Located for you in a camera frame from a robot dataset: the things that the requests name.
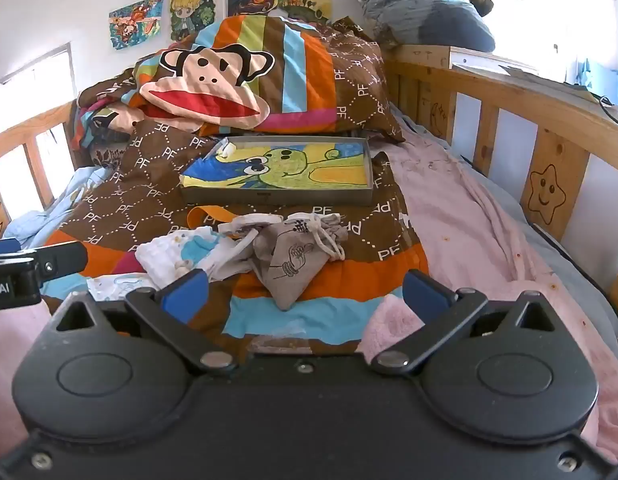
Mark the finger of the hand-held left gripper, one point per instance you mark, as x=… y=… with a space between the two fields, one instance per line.
x=64 y=259

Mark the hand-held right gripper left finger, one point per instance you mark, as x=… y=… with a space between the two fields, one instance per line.
x=181 y=295

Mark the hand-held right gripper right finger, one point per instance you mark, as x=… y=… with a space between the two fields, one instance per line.
x=426 y=297

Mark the white blue patch baby cloth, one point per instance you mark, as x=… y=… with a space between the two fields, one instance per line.
x=194 y=252

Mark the white printed handkerchief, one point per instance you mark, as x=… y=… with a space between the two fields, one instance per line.
x=116 y=287

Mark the grey rectangular tray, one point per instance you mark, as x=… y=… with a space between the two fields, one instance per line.
x=276 y=197

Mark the pink fluffy cloth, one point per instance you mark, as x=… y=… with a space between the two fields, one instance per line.
x=389 y=330

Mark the light blue blanket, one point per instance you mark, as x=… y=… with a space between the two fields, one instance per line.
x=44 y=210

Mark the pink bed sheet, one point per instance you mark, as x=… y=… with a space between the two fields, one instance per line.
x=469 y=240

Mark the brown patterned striped quilt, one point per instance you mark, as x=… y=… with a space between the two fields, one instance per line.
x=154 y=195

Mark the dark floral pillow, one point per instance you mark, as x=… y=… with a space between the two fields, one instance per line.
x=106 y=155

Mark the small white wad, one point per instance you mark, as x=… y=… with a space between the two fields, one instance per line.
x=226 y=149

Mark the window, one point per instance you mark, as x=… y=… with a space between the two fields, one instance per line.
x=39 y=75

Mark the blue background figure drawing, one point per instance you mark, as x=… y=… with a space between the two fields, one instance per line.
x=136 y=22

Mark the folded monkey face quilt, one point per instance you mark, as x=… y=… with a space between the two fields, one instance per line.
x=289 y=65

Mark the blond cartoon child drawing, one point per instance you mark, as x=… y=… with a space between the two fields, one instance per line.
x=191 y=12

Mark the clear bag of clothes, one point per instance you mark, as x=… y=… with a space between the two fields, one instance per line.
x=424 y=15

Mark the swirly night sky drawing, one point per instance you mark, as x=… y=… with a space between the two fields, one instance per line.
x=254 y=0

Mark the wooden bed frame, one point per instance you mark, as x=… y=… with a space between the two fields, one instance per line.
x=559 y=160

